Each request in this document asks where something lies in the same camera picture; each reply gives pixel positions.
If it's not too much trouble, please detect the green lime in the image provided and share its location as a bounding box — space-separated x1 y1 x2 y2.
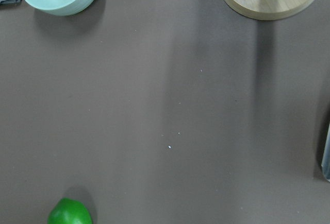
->
47 198 93 224

